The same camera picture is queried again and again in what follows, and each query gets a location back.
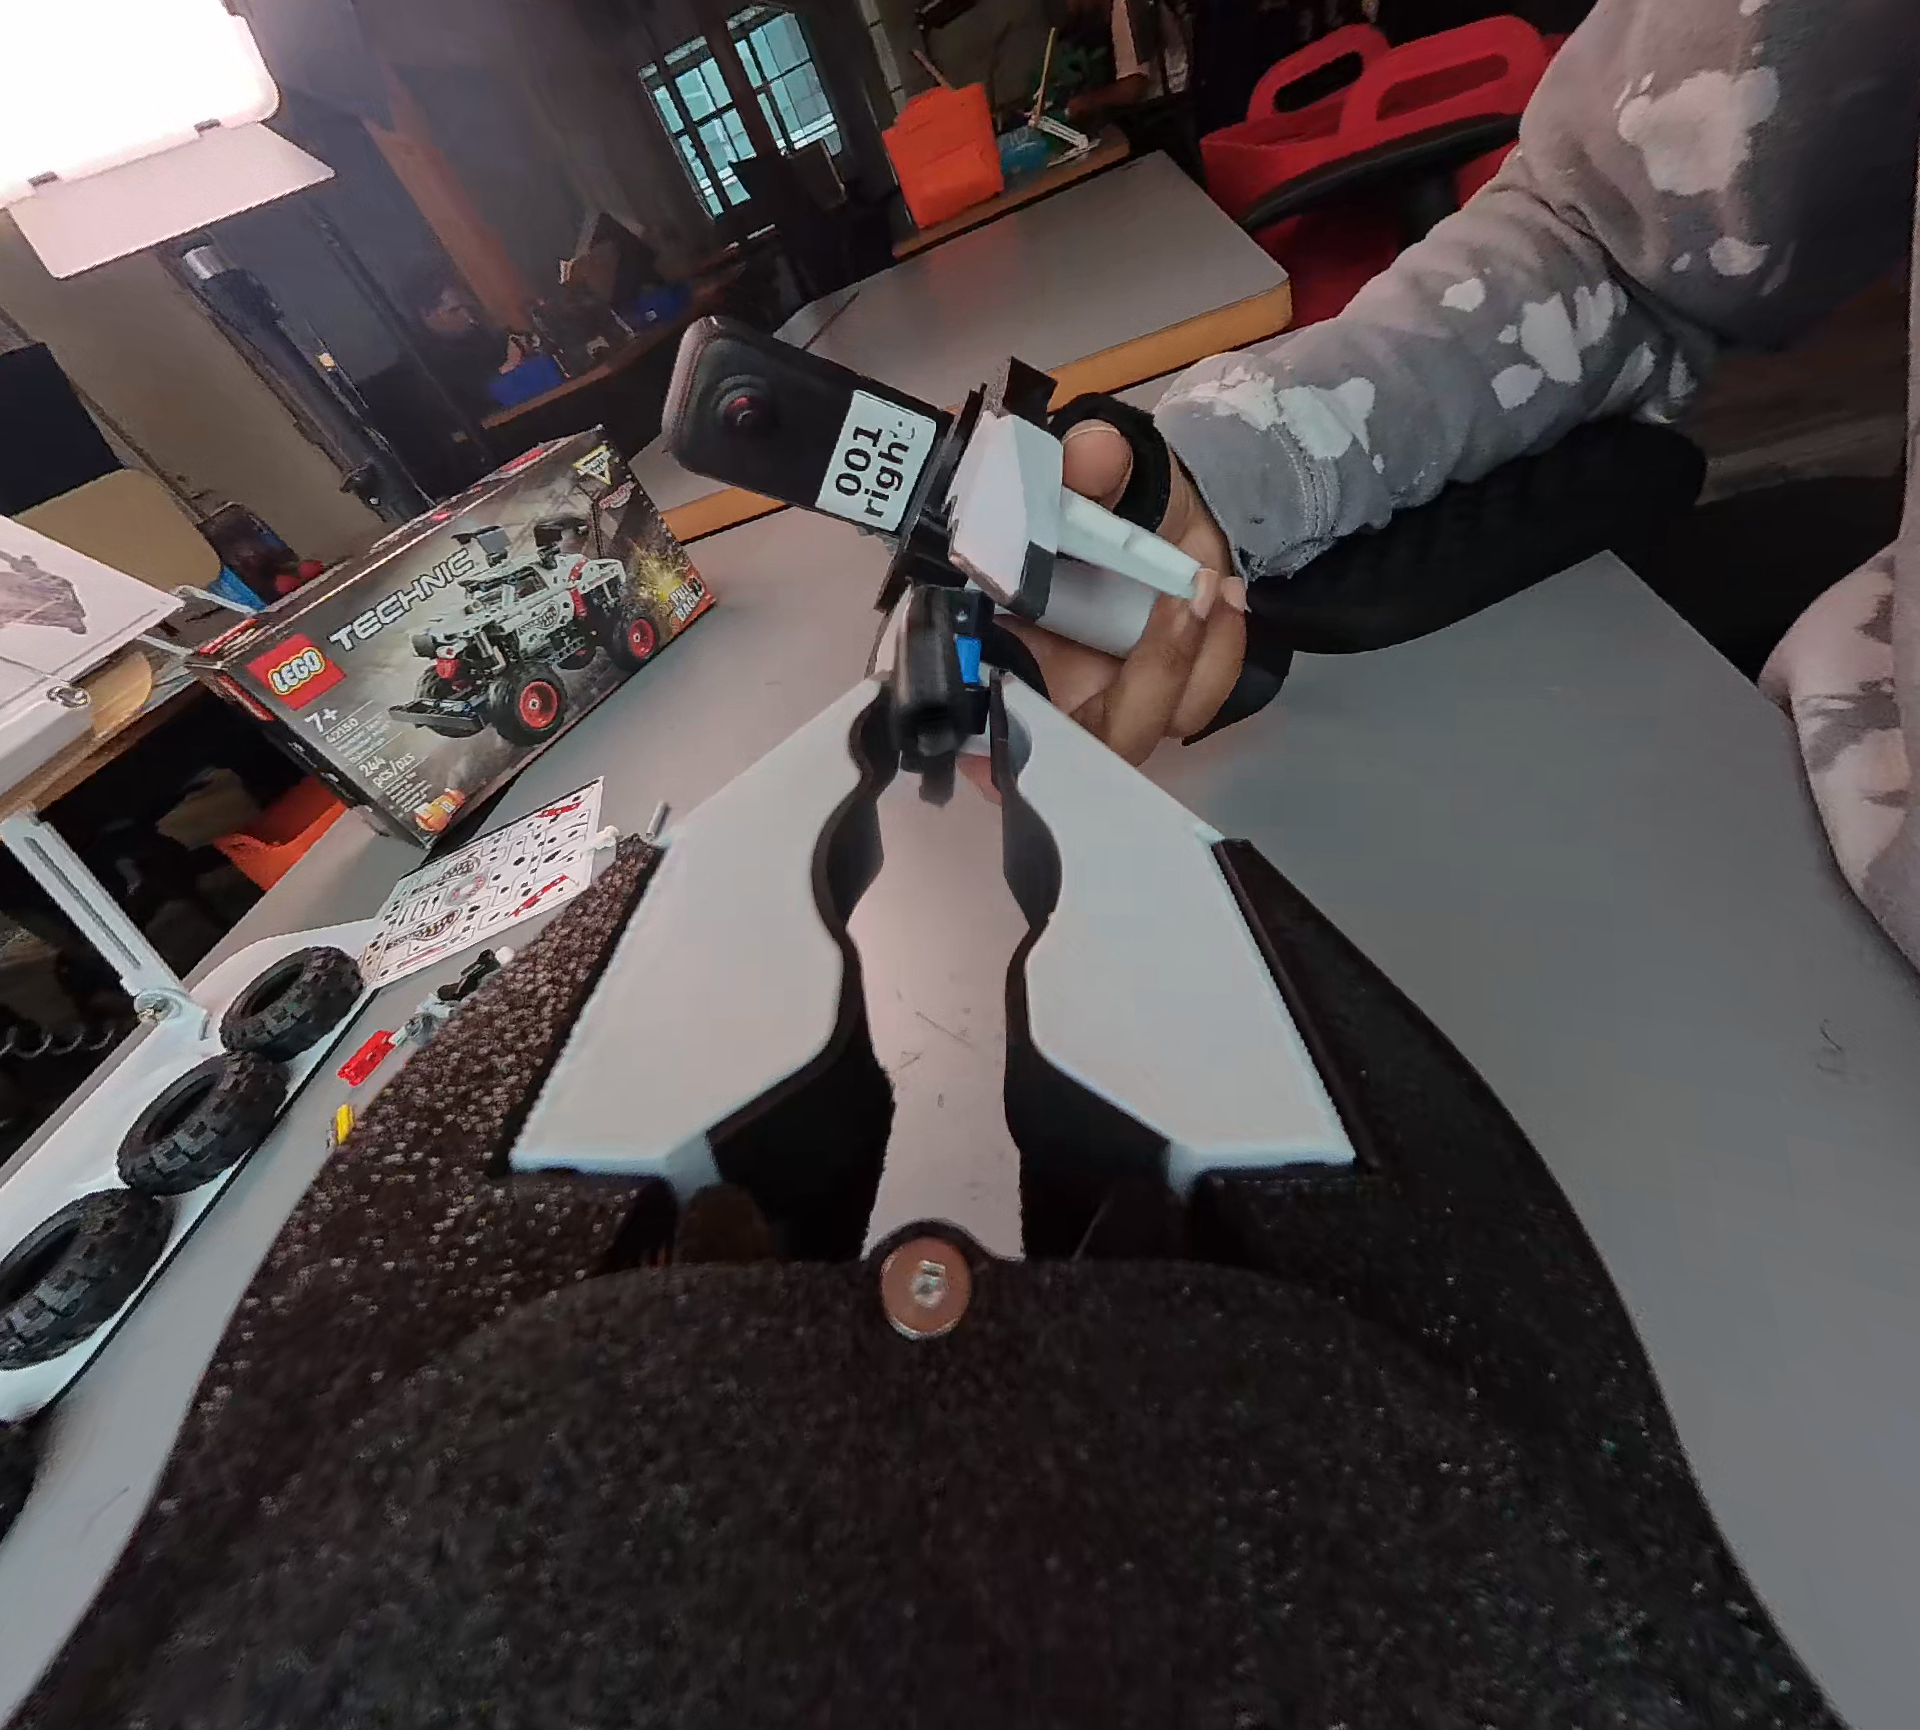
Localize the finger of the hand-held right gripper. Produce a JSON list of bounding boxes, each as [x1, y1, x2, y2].
[[955, 414, 1074, 620], [871, 578, 950, 716]]

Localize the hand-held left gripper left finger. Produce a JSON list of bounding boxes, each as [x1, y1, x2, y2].
[[511, 679, 902, 1255]]

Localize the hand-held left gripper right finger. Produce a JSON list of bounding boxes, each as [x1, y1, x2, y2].
[[990, 679, 1363, 1257]]

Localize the black connector brick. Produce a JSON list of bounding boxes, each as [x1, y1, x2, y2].
[[894, 620, 993, 811]]

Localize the person's right forearm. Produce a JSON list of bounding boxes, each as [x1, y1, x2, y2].
[[1153, 0, 1920, 584]]

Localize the grey desk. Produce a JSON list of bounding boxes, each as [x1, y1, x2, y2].
[[0, 514, 1920, 1730]]

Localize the person's right hand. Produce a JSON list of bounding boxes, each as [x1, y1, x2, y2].
[[997, 424, 1254, 772]]

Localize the sticker sheet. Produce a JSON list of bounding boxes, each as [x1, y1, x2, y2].
[[357, 776, 610, 989]]

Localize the orange storage bin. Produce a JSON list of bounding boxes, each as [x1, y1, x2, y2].
[[211, 776, 361, 896], [882, 82, 1008, 232]]

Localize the arched window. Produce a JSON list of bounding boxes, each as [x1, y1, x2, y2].
[[642, 4, 843, 218]]

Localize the scattered red white toy bricks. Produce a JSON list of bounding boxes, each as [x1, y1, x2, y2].
[[323, 791, 673, 1150]]

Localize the toy truck set box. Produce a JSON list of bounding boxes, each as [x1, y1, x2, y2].
[[187, 424, 721, 848]]

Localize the row of black tires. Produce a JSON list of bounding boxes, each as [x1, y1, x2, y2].
[[0, 650, 378, 1419]]

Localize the red office chair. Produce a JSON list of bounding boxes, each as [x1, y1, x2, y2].
[[1200, 20, 1571, 329]]

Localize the wooden divider board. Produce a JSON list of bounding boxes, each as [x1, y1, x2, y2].
[[14, 470, 213, 596]]

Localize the person's grey mottled hoodie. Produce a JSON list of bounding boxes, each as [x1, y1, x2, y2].
[[1758, 543, 1920, 973]]

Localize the instruction booklet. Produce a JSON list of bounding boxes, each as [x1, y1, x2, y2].
[[0, 514, 187, 772]]

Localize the white light panel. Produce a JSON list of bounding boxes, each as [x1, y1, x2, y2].
[[0, 0, 340, 279]]

